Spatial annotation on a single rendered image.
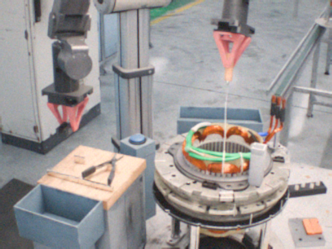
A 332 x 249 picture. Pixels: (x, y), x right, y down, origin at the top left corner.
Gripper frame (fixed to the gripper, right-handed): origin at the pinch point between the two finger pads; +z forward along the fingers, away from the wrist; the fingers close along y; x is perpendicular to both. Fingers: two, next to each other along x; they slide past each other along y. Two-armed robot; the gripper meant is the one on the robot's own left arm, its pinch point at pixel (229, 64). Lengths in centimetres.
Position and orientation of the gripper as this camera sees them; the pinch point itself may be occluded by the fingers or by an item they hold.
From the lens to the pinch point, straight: 106.1
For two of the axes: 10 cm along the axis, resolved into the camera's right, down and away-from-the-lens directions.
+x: -8.4, -1.6, 5.2
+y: 5.3, 0.0, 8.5
